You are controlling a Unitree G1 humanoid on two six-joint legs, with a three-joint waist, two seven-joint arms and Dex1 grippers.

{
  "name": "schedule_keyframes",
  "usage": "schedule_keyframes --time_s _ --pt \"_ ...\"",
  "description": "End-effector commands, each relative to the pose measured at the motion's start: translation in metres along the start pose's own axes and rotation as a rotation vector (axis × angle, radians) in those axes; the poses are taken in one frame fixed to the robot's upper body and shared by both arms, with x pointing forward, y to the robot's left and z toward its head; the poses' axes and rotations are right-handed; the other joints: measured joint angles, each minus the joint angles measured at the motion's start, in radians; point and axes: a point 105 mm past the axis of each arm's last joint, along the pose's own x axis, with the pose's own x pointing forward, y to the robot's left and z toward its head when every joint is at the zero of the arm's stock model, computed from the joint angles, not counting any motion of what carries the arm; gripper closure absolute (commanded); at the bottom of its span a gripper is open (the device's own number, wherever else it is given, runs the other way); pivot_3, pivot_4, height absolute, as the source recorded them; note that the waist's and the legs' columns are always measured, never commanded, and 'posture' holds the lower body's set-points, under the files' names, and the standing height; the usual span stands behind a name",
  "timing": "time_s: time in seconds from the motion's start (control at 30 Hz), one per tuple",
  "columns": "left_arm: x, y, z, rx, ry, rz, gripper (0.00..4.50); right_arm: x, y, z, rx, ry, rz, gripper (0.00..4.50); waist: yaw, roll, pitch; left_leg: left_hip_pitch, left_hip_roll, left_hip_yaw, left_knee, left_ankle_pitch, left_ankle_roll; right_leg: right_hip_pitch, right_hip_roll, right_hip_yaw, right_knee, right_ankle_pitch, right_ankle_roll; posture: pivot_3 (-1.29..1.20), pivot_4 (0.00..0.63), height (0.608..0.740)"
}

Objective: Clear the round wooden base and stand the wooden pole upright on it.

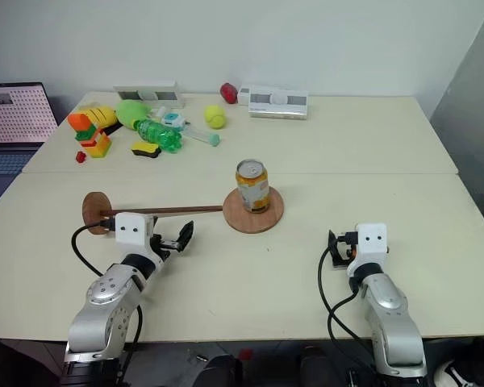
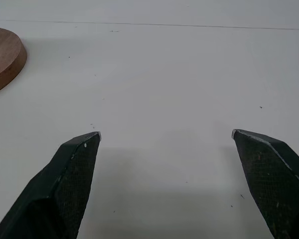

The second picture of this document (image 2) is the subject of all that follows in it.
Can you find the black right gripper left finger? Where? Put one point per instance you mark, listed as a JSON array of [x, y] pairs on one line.
[[62, 189]]

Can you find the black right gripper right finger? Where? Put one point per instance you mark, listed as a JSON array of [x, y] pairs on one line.
[[274, 179]]

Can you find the round wooden board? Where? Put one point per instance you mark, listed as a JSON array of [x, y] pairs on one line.
[[2, 57]]

